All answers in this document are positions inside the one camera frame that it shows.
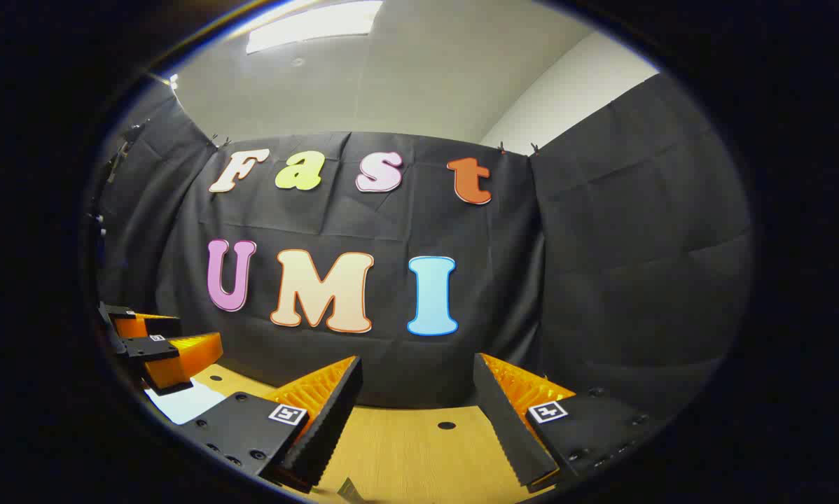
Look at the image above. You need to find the pale blue suitcase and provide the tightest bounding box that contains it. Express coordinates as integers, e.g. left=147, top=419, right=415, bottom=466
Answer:
left=144, top=381, right=226, bottom=426

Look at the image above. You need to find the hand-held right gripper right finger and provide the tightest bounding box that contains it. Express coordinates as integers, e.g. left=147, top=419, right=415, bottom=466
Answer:
left=473, top=353, right=667, bottom=489

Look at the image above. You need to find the ceiling light panel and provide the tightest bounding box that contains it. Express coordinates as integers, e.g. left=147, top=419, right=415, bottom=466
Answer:
left=246, top=0, right=384, bottom=55

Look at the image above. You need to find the black backdrop cloth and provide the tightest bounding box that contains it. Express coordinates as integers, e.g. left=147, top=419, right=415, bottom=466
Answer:
left=94, top=72, right=755, bottom=421

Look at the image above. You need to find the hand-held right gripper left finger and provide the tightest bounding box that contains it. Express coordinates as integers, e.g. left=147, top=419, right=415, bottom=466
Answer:
left=180, top=356, right=364, bottom=491

